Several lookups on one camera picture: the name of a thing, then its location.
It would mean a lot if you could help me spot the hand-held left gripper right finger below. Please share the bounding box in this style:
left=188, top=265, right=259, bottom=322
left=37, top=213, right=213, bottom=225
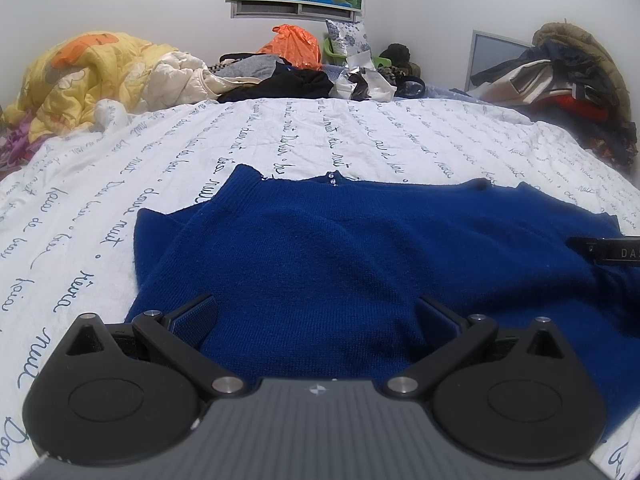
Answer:
left=385, top=296, right=571, bottom=400

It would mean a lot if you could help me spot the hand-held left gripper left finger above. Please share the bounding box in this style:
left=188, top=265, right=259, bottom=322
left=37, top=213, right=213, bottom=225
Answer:
left=65, top=295, right=246, bottom=400

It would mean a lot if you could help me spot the blue beaded sweater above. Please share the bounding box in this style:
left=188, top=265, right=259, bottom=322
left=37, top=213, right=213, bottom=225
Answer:
left=125, top=164, right=640, bottom=461

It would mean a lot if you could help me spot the red garment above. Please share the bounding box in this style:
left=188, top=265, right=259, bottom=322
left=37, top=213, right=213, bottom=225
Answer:
left=555, top=92, right=613, bottom=121

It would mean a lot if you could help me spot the white script-printed bed sheet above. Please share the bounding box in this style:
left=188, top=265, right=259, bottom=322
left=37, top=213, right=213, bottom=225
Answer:
left=0, top=96, right=640, bottom=480

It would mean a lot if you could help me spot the brown padded jacket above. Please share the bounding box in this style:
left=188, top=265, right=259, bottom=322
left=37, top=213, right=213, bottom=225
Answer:
left=532, top=22, right=633, bottom=126

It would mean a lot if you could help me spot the dark navy garment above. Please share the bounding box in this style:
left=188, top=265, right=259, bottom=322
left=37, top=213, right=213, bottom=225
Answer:
left=470, top=42, right=601, bottom=86

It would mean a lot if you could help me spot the grey framed panel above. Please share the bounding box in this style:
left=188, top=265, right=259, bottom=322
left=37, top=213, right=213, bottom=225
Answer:
left=465, top=30, right=538, bottom=93

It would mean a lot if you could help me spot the purple cloth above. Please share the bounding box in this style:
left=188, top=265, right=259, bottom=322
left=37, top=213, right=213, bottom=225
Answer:
left=0, top=127, right=36, bottom=171

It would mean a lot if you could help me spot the silver foil bag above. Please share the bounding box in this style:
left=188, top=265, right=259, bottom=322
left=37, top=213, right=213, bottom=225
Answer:
left=330, top=57, right=398, bottom=102

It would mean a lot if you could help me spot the black garment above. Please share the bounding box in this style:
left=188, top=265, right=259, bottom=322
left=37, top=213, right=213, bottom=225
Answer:
left=219, top=69, right=333, bottom=103

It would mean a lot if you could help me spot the grey garment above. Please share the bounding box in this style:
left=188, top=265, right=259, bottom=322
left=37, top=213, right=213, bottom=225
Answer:
left=215, top=55, right=281, bottom=81

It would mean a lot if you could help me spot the yellow quilt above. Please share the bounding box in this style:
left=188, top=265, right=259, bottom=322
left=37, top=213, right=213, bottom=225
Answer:
left=0, top=31, right=211, bottom=143

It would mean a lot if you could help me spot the dark plush hat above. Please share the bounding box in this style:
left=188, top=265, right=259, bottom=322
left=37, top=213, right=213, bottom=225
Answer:
left=380, top=43, right=426, bottom=81

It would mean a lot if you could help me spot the orange plastic bag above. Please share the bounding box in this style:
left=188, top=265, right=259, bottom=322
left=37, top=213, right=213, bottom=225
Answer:
left=257, top=24, right=322, bottom=71

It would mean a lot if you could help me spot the green plastic basket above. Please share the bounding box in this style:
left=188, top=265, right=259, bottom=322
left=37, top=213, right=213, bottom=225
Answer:
left=322, top=37, right=351, bottom=63

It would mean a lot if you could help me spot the blue floral white pillow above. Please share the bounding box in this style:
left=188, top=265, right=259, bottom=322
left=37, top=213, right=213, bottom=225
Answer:
left=325, top=19, right=373, bottom=58

